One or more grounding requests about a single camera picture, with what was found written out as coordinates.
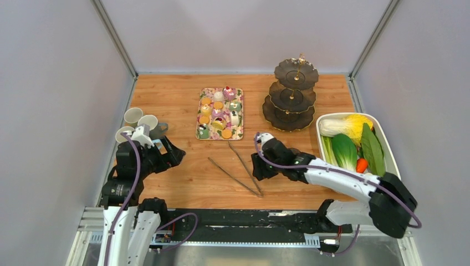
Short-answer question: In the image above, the round biscuit front right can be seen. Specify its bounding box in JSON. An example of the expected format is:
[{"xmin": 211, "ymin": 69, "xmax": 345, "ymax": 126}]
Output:
[{"xmin": 221, "ymin": 129, "xmax": 233, "ymax": 140}]

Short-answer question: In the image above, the cream mug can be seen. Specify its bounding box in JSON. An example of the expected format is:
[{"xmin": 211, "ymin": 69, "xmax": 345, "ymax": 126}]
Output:
[
  {"xmin": 115, "ymin": 126, "xmax": 135, "ymax": 144},
  {"xmin": 124, "ymin": 107, "xmax": 144, "ymax": 127}
]

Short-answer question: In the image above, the purple cake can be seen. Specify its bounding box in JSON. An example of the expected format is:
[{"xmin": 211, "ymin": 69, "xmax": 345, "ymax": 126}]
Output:
[{"xmin": 212, "ymin": 109, "xmax": 224, "ymax": 120}]

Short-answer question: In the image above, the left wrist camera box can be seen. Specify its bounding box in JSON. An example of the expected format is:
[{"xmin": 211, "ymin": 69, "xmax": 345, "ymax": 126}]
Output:
[{"xmin": 131, "ymin": 124, "xmax": 154, "ymax": 147}]

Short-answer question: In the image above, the green bok choy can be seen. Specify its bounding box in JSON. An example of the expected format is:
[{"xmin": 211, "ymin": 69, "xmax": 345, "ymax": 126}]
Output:
[{"xmin": 331, "ymin": 134, "xmax": 357, "ymax": 172}]

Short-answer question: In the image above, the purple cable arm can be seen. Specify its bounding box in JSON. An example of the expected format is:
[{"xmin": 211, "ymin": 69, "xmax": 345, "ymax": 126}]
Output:
[
  {"xmin": 103, "ymin": 132, "xmax": 142, "ymax": 266},
  {"xmin": 254, "ymin": 132, "xmax": 422, "ymax": 229}
]

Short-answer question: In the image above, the green round cake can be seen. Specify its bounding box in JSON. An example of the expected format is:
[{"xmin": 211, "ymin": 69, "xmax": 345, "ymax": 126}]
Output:
[{"xmin": 229, "ymin": 101, "xmax": 242, "ymax": 112}]

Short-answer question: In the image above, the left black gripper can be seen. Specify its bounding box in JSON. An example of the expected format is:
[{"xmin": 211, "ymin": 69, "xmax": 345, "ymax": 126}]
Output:
[{"xmin": 136, "ymin": 135, "xmax": 186, "ymax": 178}]

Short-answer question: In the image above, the orange carrot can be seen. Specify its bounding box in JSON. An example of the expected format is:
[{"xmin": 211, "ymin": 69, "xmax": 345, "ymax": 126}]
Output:
[{"xmin": 356, "ymin": 158, "xmax": 369, "ymax": 173}]

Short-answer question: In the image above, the yellow cupcake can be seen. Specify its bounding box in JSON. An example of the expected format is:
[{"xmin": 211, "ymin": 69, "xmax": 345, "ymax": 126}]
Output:
[{"xmin": 200, "ymin": 104, "xmax": 212, "ymax": 116}]

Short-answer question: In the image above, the white round cake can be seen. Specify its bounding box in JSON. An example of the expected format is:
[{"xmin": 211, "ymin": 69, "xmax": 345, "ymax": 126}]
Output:
[{"xmin": 213, "ymin": 91, "xmax": 225, "ymax": 102}]

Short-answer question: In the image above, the floral rectangular tray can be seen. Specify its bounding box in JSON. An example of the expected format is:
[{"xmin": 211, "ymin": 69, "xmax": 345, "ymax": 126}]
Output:
[{"xmin": 195, "ymin": 86, "xmax": 244, "ymax": 141}]

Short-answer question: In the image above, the long dark green leaf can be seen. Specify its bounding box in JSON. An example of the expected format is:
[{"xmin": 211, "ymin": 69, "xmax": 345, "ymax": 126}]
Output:
[{"xmin": 360, "ymin": 123, "xmax": 386, "ymax": 177}]

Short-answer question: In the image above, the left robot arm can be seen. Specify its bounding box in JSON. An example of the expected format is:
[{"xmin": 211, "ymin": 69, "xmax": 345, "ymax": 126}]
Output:
[{"xmin": 98, "ymin": 137, "xmax": 186, "ymax": 265}]

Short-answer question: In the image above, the three-tier dark cake stand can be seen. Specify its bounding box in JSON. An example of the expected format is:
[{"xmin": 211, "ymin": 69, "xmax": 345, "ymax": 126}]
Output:
[{"xmin": 262, "ymin": 53, "xmax": 319, "ymax": 132}]

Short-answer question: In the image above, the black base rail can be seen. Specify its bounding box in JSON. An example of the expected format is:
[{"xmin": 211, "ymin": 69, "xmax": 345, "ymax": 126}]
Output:
[{"xmin": 162, "ymin": 208, "xmax": 353, "ymax": 243}]

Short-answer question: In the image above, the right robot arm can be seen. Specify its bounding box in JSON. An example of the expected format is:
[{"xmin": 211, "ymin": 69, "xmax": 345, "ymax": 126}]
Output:
[{"xmin": 252, "ymin": 132, "xmax": 422, "ymax": 238}]

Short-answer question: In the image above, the cream mug left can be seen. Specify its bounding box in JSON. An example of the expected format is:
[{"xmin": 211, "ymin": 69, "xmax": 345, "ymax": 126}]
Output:
[{"xmin": 115, "ymin": 126, "xmax": 135, "ymax": 144}]

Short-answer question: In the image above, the green cake with panda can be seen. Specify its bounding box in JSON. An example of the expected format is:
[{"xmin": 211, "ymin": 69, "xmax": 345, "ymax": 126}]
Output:
[{"xmin": 198, "ymin": 124, "xmax": 210, "ymax": 140}]

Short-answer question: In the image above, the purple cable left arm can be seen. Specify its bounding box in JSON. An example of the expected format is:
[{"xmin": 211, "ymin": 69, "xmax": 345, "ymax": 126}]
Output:
[{"xmin": 103, "ymin": 132, "xmax": 142, "ymax": 266}]

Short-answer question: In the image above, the napa cabbage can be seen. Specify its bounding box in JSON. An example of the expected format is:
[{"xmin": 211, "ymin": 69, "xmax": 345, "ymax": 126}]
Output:
[{"xmin": 319, "ymin": 114, "xmax": 373, "ymax": 146}]

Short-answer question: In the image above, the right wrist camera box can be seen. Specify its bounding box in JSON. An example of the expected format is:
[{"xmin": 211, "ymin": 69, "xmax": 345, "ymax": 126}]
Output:
[{"xmin": 256, "ymin": 133, "xmax": 274, "ymax": 145}]

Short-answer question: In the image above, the grey handled mug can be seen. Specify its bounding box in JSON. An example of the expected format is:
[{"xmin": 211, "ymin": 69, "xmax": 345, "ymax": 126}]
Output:
[{"xmin": 137, "ymin": 115, "xmax": 169, "ymax": 140}]

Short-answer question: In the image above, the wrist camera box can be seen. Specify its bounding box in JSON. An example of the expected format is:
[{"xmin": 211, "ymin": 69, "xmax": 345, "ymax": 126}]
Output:
[
  {"xmin": 131, "ymin": 124, "xmax": 154, "ymax": 147},
  {"xmin": 256, "ymin": 133, "xmax": 274, "ymax": 145}
]

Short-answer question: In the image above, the cream mug far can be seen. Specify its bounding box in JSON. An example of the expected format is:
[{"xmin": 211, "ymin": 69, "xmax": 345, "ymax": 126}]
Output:
[{"xmin": 124, "ymin": 107, "xmax": 144, "ymax": 127}]

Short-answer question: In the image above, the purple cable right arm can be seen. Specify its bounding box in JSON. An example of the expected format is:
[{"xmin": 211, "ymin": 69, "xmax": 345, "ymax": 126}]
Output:
[{"xmin": 254, "ymin": 132, "xmax": 422, "ymax": 229}]

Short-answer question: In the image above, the white oval vegetable basin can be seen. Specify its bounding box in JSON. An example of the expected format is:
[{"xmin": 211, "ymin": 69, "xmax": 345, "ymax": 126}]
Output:
[{"xmin": 316, "ymin": 112, "xmax": 401, "ymax": 178}]

